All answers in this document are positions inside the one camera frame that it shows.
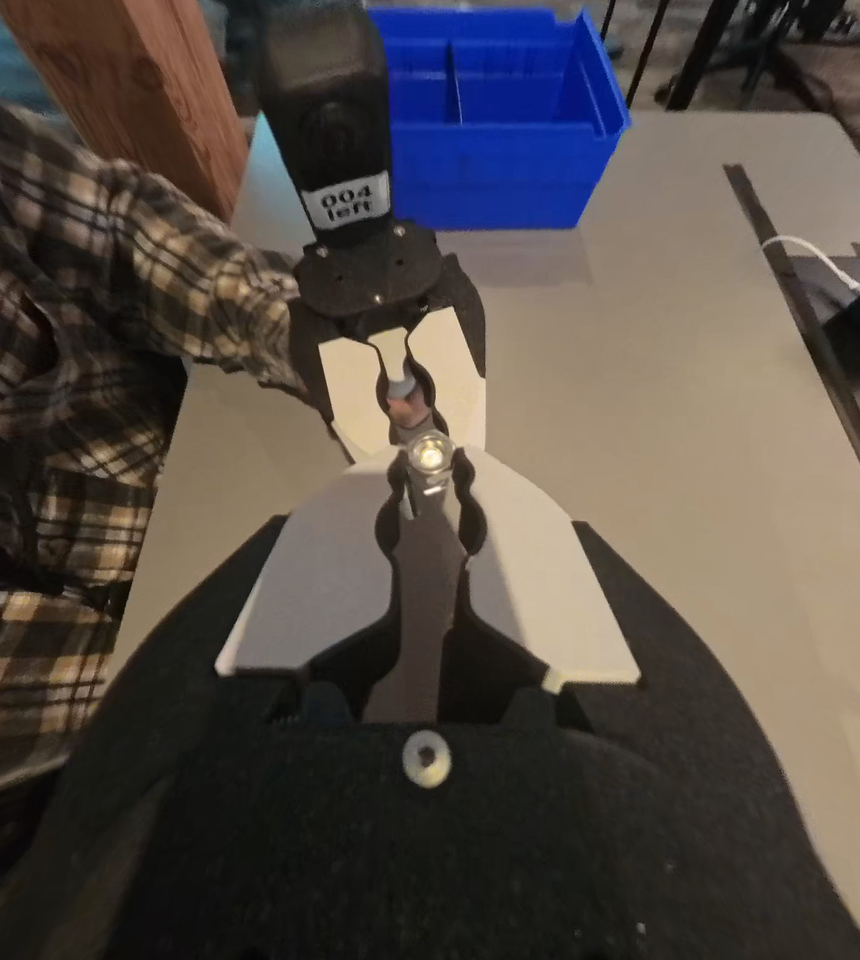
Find person's plaid shirt torso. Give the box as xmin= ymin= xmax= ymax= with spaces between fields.
xmin=0 ymin=71 xmax=194 ymax=807

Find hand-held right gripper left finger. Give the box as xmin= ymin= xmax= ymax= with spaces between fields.
xmin=214 ymin=447 xmax=407 ymax=676

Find large blue plastic bin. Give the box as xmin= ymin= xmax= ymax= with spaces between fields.
xmin=366 ymin=6 xmax=632 ymax=231

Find wooden post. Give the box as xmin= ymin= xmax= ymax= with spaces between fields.
xmin=0 ymin=0 xmax=251 ymax=224

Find silver hex nut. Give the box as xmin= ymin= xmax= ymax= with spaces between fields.
xmin=403 ymin=433 xmax=453 ymax=499

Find white cable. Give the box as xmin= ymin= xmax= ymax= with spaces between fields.
xmin=762 ymin=235 xmax=860 ymax=295

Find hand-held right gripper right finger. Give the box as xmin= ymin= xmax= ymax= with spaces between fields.
xmin=456 ymin=444 xmax=642 ymax=693

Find black music stand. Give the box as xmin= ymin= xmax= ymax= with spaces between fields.
xmin=625 ymin=0 xmax=674 ymax=108

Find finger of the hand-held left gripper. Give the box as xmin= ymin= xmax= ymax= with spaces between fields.
xmin=319 ymin=333 xmax=401 ymax=462
xmin=406 ymin=302 xmax=490 ymax=451

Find black metal pole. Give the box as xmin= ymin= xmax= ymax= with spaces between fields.
xmin=664 ymin=0 xmax=738 ymax=112

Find person's left forearm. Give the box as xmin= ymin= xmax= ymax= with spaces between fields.
xmin=167 ymin=168 xmax=314 ymax=410

